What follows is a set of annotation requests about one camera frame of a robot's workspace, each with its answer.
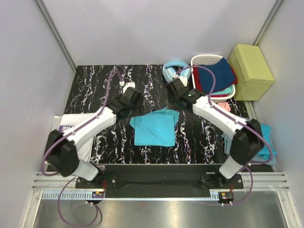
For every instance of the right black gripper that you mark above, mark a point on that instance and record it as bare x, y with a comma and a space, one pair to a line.
170, 101

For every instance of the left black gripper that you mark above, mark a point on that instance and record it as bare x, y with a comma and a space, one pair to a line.
137, 95

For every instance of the turquoise t-shirt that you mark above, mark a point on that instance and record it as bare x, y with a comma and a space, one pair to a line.
155, 128

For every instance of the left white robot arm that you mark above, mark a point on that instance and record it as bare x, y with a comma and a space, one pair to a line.
62, 147

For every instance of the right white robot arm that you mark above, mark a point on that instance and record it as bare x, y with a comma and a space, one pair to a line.
246, 135

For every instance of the pile of teal t-shirts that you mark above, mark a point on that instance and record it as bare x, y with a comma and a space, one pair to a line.
264, 154

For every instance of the light blue headphones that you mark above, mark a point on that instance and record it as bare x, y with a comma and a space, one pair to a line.
169, 72

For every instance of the white plastic laundry basket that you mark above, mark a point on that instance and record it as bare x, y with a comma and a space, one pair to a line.
211, 60

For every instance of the pink cube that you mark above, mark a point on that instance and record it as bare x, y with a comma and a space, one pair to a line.
225, 106

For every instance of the navy blue folded t-shirt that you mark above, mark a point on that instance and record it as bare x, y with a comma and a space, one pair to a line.
223, 74

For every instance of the teal folded t-shirt in basket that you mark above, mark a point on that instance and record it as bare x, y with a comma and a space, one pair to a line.
224, 92

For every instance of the white paper sheets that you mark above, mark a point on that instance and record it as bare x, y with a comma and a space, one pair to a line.
84, 153

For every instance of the yellow-green storage box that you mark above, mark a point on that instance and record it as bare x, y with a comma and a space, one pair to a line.
253, 74

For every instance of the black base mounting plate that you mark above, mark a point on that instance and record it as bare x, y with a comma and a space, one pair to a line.
138, 181

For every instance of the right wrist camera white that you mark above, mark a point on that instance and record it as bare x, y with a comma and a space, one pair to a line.
183, 79

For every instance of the aluminium rail frame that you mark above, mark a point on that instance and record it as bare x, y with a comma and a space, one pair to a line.
58, 187

